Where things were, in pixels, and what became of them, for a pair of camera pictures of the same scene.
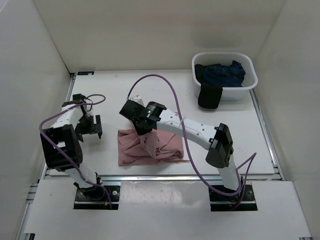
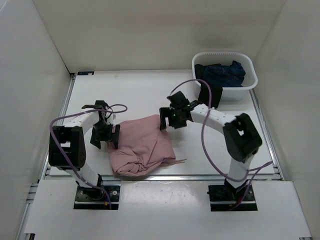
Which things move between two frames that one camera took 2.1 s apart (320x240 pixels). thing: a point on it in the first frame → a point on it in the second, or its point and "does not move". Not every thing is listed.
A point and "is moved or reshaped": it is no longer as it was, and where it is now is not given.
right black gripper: [142, 131] → [166, 112]
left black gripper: [93, 129] → [96, 138]
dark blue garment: [231, 76] does not move
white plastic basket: [246, 60] does not move
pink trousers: [152, 146] is moved or reshaped
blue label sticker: [85, 73] does not move
